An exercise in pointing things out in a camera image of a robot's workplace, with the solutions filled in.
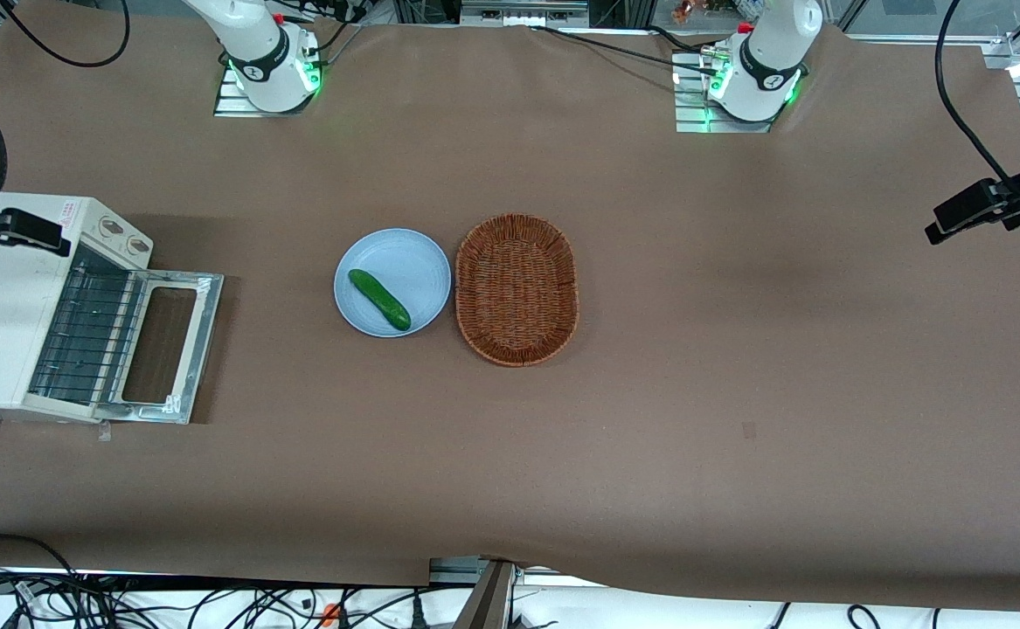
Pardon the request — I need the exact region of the glass oven door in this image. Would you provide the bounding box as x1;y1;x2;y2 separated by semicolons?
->
94;269;225;426

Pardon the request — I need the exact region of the brown paper table cover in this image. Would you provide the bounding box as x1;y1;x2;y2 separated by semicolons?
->
0;16;1020;612

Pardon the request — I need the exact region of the green cucumber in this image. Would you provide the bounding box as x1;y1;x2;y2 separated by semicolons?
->
348;268;413;332

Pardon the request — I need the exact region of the light blue plate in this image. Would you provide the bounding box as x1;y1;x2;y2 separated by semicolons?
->
333;228;453;338

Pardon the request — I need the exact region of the brown wicker basket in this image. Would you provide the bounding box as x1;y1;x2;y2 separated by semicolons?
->
454;213;580;368

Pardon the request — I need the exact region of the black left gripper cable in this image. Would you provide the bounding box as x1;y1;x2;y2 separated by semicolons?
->
935;0;1020;191

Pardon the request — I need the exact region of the wire oven rack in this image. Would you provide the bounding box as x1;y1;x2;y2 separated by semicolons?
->
29;262;142;404

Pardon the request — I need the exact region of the black looping cable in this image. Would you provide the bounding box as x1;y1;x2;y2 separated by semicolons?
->
0;0;131;69

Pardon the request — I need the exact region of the black floor cable arc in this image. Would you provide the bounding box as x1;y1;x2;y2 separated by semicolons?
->
0;534;84;579

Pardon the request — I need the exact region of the black cable across table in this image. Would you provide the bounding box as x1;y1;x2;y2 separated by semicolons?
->
527;24;725;79

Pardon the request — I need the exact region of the aluminium frame post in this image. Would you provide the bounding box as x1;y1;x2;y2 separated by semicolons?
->
455;559;521;629

